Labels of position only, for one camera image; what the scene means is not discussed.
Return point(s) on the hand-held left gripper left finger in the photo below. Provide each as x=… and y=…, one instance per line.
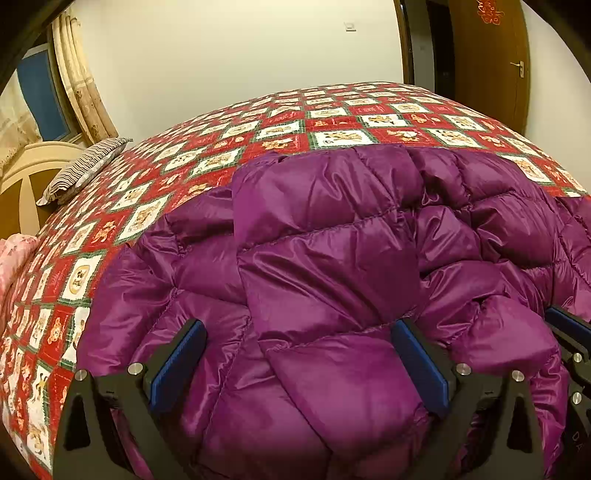
x=178, y=369

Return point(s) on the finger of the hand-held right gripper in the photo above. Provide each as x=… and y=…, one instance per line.
x=570, y=325

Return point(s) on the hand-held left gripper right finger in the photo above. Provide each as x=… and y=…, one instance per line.
x=420, y=367

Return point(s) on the purple hooded down jacket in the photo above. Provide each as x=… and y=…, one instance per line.
x=323, y=258

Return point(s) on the pink floral blanket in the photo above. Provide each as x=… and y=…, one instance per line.
x=14, y=263

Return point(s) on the striped pillow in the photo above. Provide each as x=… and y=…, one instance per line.
x=83, y=168

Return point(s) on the wooden bed headboard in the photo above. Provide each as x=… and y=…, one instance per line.
x=41, y=159

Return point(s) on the red printed bedsheet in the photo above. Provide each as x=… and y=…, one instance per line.
x=286, y=124

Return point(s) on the brown wooden door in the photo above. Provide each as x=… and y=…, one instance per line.
x=489, y=69

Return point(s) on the beige patterned curtain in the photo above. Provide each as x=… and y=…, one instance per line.
x=85, y=87
x=14, y=124

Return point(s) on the window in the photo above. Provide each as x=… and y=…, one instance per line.
x=44, y=97

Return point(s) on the red paper door decoration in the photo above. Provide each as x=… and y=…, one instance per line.
x=490, y=10

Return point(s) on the brown door frame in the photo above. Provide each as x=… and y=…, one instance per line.
x=408, y=46

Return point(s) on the white light switch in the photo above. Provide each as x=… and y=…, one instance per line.
x=351, y=26

